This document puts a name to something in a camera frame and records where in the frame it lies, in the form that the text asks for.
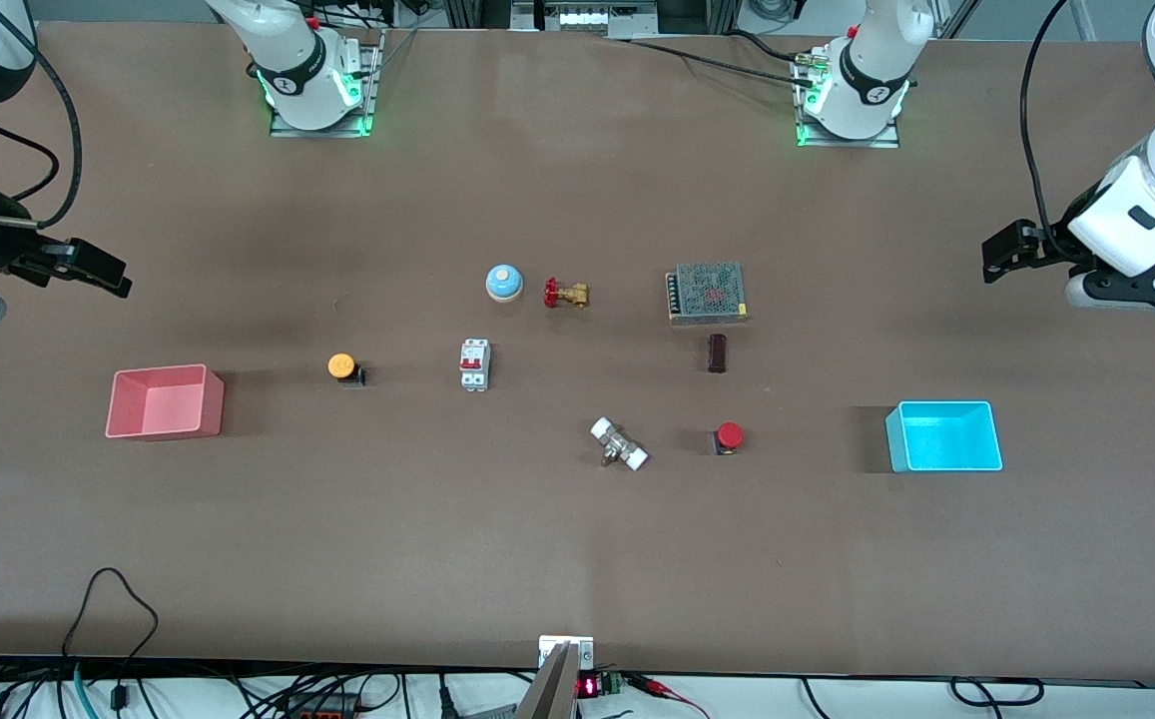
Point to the yellow push button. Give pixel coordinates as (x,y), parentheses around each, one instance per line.
(340,365)

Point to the red push button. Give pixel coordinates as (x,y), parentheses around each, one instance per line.
(731,434)

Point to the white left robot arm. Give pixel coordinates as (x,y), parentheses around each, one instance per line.
(866,70)

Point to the pink plastic bin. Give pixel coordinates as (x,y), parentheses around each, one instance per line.
(163,409)

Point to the cyan plastic bin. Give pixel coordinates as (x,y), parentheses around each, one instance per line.
(946,444)

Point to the metal mesh power supply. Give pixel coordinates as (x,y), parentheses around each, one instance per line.
(709,290)

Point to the dark brown rectangular block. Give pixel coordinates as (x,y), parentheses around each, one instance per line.
(717,353)

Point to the white circuit breaker red switches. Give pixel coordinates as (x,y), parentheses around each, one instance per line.
(474,364)

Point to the blue call bell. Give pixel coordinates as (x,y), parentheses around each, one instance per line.
(503,283)

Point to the metal fitting white caps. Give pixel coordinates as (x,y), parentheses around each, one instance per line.
(619,443)

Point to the metal terminal box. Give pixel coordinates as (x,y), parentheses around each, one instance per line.
(587,18)

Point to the red test lead clip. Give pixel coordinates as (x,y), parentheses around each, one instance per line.
(662,689)

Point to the red LED display module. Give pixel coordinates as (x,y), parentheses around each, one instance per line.
(587,686)

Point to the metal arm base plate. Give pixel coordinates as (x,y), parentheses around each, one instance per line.
(805,135)
(369,100)

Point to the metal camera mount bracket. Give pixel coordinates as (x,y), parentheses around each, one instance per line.
(552,689)

